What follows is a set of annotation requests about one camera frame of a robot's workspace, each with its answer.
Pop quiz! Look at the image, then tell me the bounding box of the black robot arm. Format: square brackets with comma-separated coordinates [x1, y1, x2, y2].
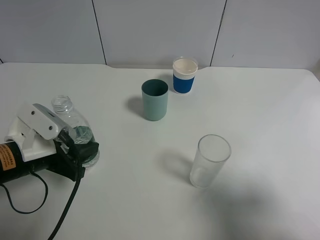
[0, 140, 99, 184]

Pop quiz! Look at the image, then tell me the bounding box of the thick black camera cable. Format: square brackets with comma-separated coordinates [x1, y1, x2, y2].
[47, 131, 87, 240]

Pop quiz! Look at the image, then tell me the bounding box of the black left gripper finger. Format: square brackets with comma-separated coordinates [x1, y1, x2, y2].
[72, 141, 99, 163]

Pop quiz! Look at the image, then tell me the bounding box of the teal plastic cup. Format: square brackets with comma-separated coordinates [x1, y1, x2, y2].
[141, 79, 169, 121]

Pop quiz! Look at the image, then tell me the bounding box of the clear plastic water bottle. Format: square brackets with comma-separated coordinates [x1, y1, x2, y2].
[51, 94, 101, 169]

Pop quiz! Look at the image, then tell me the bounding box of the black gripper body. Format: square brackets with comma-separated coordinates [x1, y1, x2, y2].
[32, 140, 85, 181]

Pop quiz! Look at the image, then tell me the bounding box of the blue and white paper cup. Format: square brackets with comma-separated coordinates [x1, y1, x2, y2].
[172, 56, 198, 95]

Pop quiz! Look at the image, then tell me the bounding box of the thin black loose cable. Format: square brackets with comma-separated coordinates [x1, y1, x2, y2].
[0, 170, 49, 214]

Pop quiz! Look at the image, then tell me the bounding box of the clear drinking glass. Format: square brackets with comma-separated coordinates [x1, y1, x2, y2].
[189, 134, 232, 189]

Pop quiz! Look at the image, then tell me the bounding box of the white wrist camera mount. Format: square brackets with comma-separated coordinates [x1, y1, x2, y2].
[4, 103, 69, 163]

